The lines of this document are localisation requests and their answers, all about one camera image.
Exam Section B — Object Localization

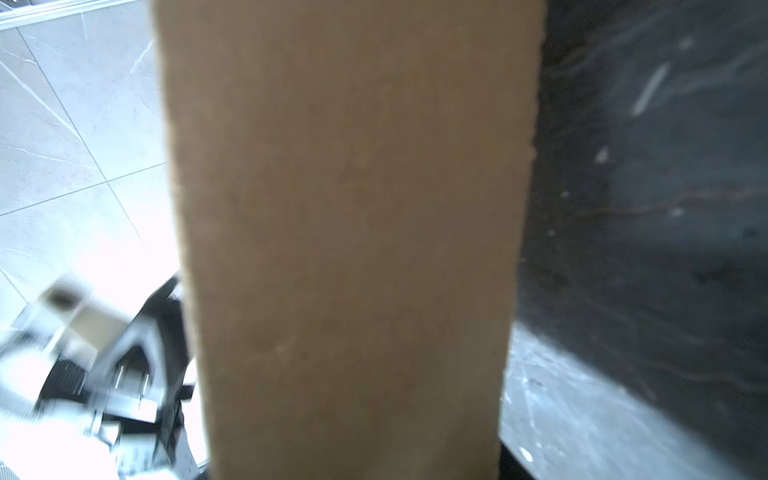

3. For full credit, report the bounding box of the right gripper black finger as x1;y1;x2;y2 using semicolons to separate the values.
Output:
499;446;534;480

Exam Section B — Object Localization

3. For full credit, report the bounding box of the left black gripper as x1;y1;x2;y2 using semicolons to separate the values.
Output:
36;276;198;479

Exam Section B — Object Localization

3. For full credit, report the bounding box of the cardboard sheet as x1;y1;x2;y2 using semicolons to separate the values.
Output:
153;1;546;479

